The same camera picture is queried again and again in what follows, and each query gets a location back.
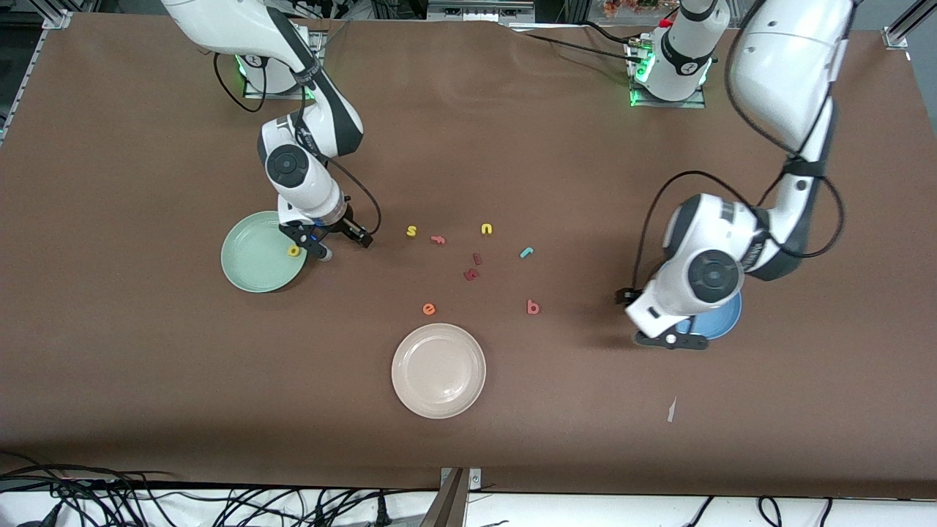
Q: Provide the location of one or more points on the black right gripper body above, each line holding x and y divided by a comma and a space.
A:
345, 226

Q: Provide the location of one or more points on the pink foam letter b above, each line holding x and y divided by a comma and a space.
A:
532, 308

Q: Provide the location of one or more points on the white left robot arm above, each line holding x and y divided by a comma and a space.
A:
776, 66

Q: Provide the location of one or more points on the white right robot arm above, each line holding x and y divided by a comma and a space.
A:
219, 22

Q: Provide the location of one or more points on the blue plate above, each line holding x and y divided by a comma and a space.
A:
725, 318

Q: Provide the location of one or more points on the pale green plate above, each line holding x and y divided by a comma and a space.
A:
252, 252

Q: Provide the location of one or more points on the dark red foam letter k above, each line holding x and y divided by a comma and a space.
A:
471, 274

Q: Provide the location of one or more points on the white tape scrap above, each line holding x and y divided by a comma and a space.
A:
670, 411

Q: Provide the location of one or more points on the brown table cover sheet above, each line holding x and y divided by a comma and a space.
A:
468, 146

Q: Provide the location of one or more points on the beige plate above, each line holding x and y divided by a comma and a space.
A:
438, 370

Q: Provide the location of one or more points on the grey equipment box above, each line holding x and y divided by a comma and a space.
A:
479, 9

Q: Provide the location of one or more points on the aluminium support beam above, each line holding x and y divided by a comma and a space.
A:
446, 509

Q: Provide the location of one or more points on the dried flower bunch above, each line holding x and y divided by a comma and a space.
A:
637, 6

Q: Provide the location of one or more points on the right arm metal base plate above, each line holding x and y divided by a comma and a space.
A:
252, 94

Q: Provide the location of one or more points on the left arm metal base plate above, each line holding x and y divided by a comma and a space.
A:
695, 105

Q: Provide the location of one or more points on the metal table edge bracket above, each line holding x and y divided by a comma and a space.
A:
474, 479

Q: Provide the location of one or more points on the aluminium corner post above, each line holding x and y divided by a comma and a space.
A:
904, 25

